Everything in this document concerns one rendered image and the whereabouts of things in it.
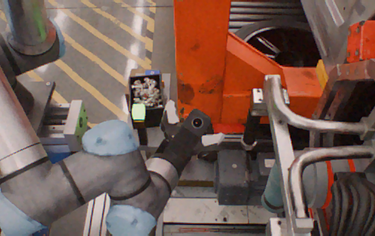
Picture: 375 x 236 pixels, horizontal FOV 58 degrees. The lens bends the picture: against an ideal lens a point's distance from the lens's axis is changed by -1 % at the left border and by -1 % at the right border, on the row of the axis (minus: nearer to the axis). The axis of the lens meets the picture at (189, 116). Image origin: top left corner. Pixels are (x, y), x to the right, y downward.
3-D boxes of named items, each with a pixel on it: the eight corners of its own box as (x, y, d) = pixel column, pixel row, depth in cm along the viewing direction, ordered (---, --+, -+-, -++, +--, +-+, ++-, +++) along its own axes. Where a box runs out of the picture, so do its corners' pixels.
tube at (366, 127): (368, 142, 71) (391, 108, 63) (276, 140, 71) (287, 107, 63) (345, 83, 82) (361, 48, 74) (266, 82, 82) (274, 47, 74)
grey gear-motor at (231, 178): (305, 222, 152) (329, 184, 126) (211, 221, 153) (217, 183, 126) (297, 187, 164) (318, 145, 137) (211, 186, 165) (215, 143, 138)
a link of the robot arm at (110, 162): (63, 159, 46) (95, 220, 50) (135, 122, 50) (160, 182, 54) (53, 143, 52) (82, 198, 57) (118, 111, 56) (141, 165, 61)
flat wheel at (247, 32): (371, 125, 165) (394, 90, 147) (246, 156, 153) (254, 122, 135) (306, 44, 206) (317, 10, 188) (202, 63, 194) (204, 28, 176)
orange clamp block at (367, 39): (394, 61, 74) (396, 20, 73) (358, 61, 74) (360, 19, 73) (376, 64, 81) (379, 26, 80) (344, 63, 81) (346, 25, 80)
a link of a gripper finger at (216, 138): (214, 147, 84) (184, 151, 78) (225, 131, 80) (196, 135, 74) (220, 157, 82) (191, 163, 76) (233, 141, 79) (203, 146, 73)
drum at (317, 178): (371, 219, 80) (399, 190, 70) (282, 217, 81) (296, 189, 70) (354, 168, 90) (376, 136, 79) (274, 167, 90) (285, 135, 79)
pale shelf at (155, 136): (165, 151, 137) (165, 146, 134) (123, 150, 137) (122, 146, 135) (171, 78, 165) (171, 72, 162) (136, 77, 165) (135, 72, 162)
